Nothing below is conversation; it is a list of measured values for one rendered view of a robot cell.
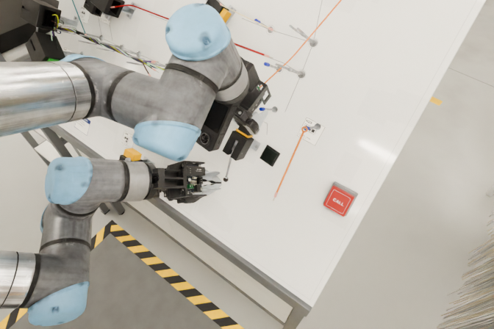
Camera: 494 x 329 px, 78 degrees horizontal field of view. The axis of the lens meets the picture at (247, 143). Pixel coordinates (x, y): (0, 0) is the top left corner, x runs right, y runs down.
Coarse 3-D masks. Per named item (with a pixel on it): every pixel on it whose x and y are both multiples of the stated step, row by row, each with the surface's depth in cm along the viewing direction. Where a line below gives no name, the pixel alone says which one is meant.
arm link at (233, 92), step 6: (246, 72) 49; (240, 78) 46; (246, 78) 48; (234, 84) 45; (240, 84) 47; (246, 84) 49; (222, 90) 46; (228, 90) 46; (234, 90) 47; (240, 90) 48; (216, 96) 48; (222, 96) 47; (228, 96) 48; (234, 96) 48
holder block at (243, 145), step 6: (234, 132) 69; (234, 138) 69; (240, 138) 68; (252, 138) 71; (228, 144) 70; (240, 144) 68; (246, 144) 69; (228, 150) 70; (234, 150) 69; (240, 150) 68; (246, 150) 71; (234, 156) 69; (240, 156) 70
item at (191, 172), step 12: (156, 168) 56; (168, 168) 64; (180, 168) 61; (192, 168) 62; (204, 168) 64; (156, 180) 60; (168, 180) 59; (180, 180) 60; (192, 180) 63; (168, 192) 63; (180, 192) 60; (192, 192) 64
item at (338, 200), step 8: (336, 192) 65; (344, 192) 64; (328, 200) 66; (336, 200) 65; (344, 200) 65; (352, 200) 64; (328, 208) 66; (336, 208) 65; (344, 208) 65; (344, 216) 65
